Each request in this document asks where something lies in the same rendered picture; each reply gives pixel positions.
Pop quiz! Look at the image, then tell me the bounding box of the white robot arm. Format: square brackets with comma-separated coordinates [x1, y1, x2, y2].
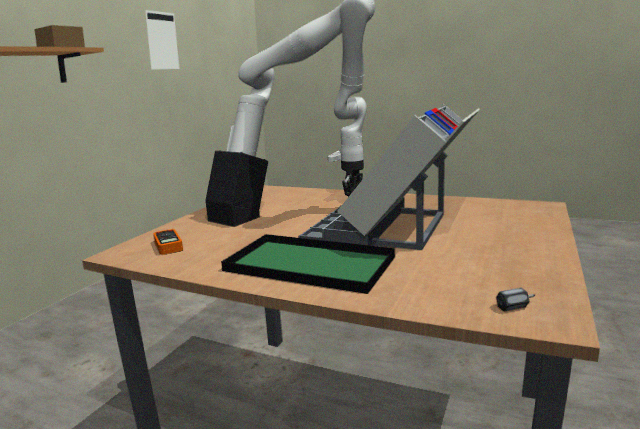
[226, 0, 375, 162]

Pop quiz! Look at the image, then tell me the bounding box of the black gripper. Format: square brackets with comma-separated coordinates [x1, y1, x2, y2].
[341, 160, 364, 197]

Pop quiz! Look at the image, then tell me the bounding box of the red square frame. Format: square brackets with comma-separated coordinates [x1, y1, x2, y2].
[431, 108, 457, 130]

